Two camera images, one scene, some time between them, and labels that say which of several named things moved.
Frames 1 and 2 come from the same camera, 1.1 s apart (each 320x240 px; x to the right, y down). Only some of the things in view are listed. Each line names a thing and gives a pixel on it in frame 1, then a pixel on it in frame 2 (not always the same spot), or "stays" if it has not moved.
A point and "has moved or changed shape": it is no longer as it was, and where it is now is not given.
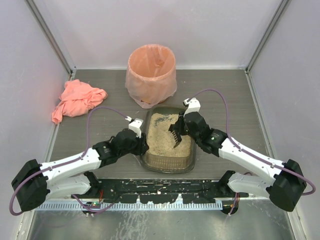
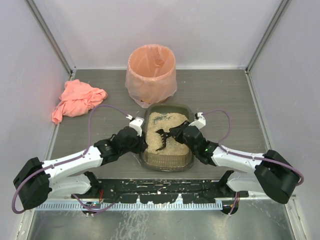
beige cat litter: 160,138 stays
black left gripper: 142,146 stays
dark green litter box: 165,165 stays
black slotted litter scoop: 175,129 has moved or changed shape
